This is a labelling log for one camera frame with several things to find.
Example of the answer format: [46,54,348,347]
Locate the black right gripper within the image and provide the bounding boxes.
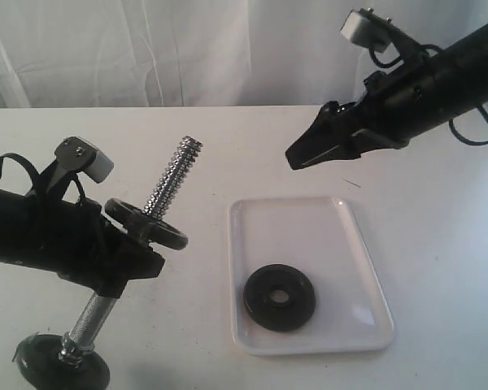
[285,68,435,169]

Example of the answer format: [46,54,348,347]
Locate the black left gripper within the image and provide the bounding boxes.
[93,227,165,299]

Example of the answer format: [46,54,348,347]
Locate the chrome threaded dumbbell bar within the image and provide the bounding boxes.
[60,136,203,365]

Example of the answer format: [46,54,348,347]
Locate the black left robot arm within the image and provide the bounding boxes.
[0,189,164,299]

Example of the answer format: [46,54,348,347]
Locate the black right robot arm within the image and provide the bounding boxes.
[285,8,488,171]

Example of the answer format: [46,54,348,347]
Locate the white rectangular plastic tray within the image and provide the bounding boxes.
[228,196,394,356]

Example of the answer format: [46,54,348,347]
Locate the white backdrop curtain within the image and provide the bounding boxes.
[0,1,488,108]

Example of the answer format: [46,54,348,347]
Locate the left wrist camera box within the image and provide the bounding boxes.
[54,136,114,184]

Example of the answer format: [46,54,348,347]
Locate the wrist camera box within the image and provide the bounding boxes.
[340,9,391,54]
[54,136,114,184]

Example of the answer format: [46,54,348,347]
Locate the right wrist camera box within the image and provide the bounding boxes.
[340,9,391,54]

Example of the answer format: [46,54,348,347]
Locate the left black camera cable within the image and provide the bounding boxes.
[0,153,86,208]

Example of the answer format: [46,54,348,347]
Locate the black camera cable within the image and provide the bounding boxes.
[0,153,86,208]
[368,44,488,145]

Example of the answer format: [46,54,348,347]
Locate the right black camera cable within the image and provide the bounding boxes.
[368,44,488,145]

